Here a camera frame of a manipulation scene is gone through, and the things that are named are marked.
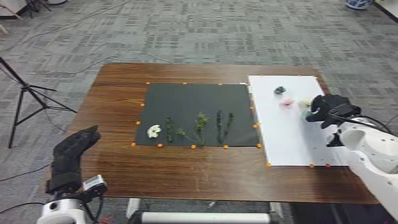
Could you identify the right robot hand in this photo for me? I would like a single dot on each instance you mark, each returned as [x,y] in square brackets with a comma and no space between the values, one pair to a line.
[333,106]

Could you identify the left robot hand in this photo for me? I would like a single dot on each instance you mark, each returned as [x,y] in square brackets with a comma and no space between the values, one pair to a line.
[70,156]

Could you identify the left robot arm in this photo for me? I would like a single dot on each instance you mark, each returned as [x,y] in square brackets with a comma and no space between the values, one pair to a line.
[59,213]

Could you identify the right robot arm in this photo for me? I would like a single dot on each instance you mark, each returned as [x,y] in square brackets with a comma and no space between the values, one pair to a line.
[373,150]

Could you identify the white flower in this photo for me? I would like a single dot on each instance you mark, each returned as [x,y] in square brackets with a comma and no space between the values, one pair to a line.
[306,102]
[153,131]

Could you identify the teal flower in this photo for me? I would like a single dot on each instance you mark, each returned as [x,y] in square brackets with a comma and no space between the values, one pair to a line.
[306,115]

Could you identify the pink flower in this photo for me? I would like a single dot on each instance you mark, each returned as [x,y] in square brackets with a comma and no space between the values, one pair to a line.
[286,103]

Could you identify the dark blue flower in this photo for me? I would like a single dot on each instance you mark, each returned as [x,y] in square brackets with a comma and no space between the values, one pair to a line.
[279,90]

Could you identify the white sheet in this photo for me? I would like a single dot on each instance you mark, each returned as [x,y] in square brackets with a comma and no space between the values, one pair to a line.
[285,133]

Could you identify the green sprig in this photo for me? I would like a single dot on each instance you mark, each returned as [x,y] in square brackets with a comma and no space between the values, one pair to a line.
[219,128]
[169,131]
[201,125]

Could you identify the black tripod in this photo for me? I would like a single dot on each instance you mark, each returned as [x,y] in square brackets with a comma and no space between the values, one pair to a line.
[27,90]

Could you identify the dark mat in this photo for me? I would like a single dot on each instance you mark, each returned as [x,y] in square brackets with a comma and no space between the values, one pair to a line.
[189,100]

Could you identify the pale grey bar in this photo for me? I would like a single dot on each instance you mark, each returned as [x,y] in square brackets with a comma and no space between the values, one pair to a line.
[206,218]

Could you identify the blue white vase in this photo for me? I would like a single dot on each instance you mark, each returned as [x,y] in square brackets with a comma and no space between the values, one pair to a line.
[359,3]

